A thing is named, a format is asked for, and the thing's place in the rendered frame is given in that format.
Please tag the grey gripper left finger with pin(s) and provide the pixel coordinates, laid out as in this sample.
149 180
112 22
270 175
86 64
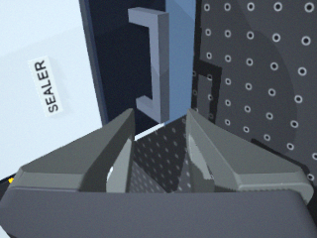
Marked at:
86 162

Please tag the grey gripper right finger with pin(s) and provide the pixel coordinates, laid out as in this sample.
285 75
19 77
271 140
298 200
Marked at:
237 165

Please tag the dark patterned carpet floor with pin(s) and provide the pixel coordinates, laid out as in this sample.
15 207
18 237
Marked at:
254 75

